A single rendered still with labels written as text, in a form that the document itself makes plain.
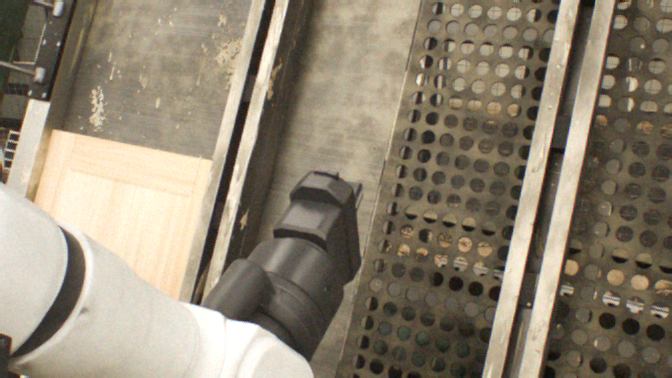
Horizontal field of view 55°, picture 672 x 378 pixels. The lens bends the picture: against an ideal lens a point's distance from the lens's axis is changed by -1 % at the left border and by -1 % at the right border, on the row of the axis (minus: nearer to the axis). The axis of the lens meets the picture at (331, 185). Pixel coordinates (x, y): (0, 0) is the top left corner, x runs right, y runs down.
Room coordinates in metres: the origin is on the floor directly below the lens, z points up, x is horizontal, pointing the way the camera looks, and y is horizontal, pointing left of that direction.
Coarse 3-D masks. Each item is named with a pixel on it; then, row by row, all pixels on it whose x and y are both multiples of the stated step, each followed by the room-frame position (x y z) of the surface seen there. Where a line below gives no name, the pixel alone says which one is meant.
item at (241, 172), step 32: (256, 0) 0.96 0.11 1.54; (288, 0) 0.94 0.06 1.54; (256, 32) 0.93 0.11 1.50; (288, 32) 0.94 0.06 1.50; (256, 64) 0.93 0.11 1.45; (288, 64) 0.93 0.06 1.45; (256, 96) 0.88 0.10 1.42; (288, 96) 0.93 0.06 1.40; (224, 128) 0.87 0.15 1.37; (256, 128) 0.85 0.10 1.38; (224, 160) 0.85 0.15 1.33; (256, 160) 0.85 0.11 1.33; (224, 192) 0.84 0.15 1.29; (256, 192) 0.84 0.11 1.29; (224, 224) 0.80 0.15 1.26; (256, 224) 0.84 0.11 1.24; (192, 256) 0.79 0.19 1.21; (224, 256) 0.77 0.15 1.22; (192, 288) 0.76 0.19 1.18
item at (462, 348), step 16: (384, 304) 0.79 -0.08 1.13; (384, 320) 0.74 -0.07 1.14; (432, 320) 0.73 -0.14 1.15; (448, 320) 0.76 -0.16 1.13; (400, 336) 0.73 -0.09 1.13; (384, 352) 0.72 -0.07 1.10; (400, 352) 0.71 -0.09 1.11; (416, 352) 0.71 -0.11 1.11; (464, 352) 0.69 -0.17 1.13; (480, 352) 0.68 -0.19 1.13; (464, 368) 0.68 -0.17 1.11; (544, 368) 0.65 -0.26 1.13; (592, 368) 0.63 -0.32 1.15; (624, 368) 0.65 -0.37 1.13
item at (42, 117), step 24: (96, 0) 1.19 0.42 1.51; (72, 24) 1.13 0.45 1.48; (72, 48) 1.12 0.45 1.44; (72, 72) 1.12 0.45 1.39; (24, 120) 1.07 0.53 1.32; (48, 120) 1.06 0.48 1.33; (24, 144) 1.04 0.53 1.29; (48, 144) 1.05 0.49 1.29; (24, 168) 1.02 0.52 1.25; (24, 192) 0.99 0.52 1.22
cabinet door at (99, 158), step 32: (64, 160) 1.02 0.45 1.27; (96, 160) 0.99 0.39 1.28; (128, 160) 0.97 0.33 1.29; (160, 160) 0.95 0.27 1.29; (192, 160) 0.93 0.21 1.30; (64, 192) 0.99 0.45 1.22; (96, 192) 0.97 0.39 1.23; (128, 192) 0.94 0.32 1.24; (160, 192) 0.92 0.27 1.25; (192, 192) 0.90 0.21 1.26; (96, 224) 0.94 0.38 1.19; (128, 224) 0.91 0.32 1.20; (160, 224) 0.89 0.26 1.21; (192, 224) 0.87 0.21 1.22; (128, 256) 0.88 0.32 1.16; (160, 256) 0.86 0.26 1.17; (160, 288) 0.84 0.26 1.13
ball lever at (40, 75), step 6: (0, 60) 1.06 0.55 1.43; (0, 66) 1.05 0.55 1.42; (6, 66) 1.06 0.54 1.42; (12, 66) 1.06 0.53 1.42; (18, 66) 1.07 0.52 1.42; (18, 72) 1.07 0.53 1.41; (24, 72) 1.07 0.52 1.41; (30, 72) 1.08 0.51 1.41; (36, 72) 1.08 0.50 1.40; (42, 72) 1.08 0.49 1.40; (36, 78) 1.07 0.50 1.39; (42, 78) 1.08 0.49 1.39
